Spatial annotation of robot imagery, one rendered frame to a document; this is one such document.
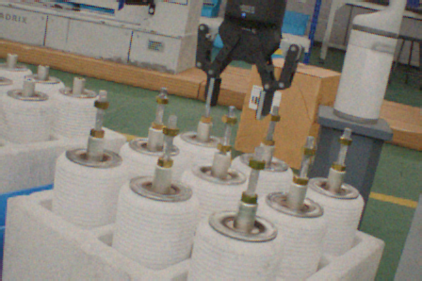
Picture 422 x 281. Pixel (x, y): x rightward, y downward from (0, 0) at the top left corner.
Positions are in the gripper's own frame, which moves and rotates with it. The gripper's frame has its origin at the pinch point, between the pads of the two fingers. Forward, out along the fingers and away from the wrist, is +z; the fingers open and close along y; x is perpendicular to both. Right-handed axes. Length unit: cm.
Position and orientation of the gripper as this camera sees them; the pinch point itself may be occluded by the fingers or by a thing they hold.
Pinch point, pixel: (236, 102)
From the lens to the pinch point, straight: 74.2
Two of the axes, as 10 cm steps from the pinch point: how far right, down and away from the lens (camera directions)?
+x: 4.0, -1.7, 9.0
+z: -1.8, 9.5, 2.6
